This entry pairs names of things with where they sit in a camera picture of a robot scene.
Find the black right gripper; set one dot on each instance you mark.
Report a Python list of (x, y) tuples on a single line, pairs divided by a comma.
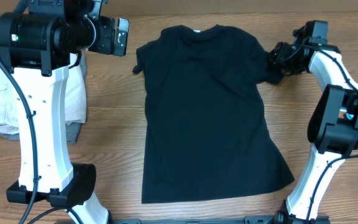
[(278, 56)]

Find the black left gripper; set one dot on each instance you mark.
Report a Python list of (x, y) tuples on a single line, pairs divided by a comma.
[(107, 30)]

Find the black t-shirt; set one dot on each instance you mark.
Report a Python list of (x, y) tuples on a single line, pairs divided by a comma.
[(207, 137)]

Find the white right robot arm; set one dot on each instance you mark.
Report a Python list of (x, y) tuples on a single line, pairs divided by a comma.
[(332, 129)]

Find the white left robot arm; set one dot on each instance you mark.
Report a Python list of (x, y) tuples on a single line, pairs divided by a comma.
[(36, 42)]

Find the grey folded garment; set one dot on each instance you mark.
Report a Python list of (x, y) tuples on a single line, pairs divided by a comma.
[(75, 99)]

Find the white folded garment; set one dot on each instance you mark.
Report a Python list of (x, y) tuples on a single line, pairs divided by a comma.
[(9, 127)]

